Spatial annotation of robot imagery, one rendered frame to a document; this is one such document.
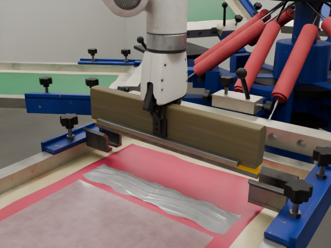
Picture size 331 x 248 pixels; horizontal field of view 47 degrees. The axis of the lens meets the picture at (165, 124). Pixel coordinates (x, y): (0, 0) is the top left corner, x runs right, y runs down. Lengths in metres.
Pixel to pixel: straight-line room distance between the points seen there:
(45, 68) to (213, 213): 1.37
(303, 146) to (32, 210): 0.61
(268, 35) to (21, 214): 0.93
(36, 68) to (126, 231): 1.36
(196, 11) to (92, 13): 3.80
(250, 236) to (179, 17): 0.40
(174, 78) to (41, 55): 4.62
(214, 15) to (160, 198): 1.53
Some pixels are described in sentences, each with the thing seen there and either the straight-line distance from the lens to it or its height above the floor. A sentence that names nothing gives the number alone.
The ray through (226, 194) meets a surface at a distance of 0.80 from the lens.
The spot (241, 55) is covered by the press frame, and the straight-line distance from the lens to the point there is 1.74.
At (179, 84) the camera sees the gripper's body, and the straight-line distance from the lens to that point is 0.74.
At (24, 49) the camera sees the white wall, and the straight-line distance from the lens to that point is 5.13.
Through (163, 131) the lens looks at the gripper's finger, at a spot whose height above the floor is 1.09.
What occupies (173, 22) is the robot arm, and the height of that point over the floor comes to 1.30.
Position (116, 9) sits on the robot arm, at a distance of 0.63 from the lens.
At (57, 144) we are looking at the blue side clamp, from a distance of 0.94.
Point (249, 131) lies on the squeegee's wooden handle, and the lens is 0.65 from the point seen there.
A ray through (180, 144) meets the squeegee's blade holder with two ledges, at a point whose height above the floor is 1.07.
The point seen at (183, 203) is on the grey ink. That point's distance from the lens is 0.75.
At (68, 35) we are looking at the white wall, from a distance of 5.54.
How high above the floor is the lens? 1.37
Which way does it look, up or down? 21 degrees down
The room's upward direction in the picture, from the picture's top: straight up
